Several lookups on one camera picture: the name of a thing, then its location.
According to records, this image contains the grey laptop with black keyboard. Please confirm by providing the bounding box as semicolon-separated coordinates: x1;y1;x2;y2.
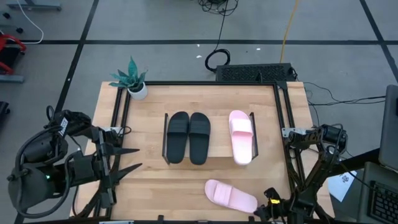
356;161;398;224

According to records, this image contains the pink slide sandal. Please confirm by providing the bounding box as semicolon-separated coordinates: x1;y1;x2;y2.
204;179;259;214
228;110;254;166

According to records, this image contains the black slide sandal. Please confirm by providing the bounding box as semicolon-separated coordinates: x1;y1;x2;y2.
167;111;190;164
188;111;211;166

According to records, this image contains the yellow cable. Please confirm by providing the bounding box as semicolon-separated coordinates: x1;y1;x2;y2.
279;0;300;64

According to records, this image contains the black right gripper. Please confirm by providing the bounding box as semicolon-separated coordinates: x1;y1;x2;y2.
253;187;295;224

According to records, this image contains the black coiled cable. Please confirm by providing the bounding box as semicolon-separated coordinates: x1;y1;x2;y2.
204;12;231;73

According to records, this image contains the white cable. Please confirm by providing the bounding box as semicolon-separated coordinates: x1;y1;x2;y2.
15;0;44;45

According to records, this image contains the wooden shelf with black frame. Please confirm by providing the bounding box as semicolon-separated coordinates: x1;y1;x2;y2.
162;111;260;166

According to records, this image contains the red framed black cart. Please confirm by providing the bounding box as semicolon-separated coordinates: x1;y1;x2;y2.
0;33;28;75

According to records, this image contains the green plant in white pot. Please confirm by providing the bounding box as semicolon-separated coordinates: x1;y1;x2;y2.
108;55;149;101

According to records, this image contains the white paper sheet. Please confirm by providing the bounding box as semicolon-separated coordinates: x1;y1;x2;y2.
326;169;358;202

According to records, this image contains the grey metal base foot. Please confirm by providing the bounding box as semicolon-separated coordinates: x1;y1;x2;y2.
5;0;62;11
0;74;25;84

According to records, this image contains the black desk edge bar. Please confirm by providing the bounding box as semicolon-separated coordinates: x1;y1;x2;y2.
337;148;382;175

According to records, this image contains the black cable bundle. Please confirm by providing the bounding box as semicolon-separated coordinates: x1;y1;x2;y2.
197;0;239;16

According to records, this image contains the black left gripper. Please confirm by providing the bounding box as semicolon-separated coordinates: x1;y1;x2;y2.
67;126;144;210

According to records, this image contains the black perforated computer box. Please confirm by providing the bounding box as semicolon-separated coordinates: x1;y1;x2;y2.
215;63;297;83

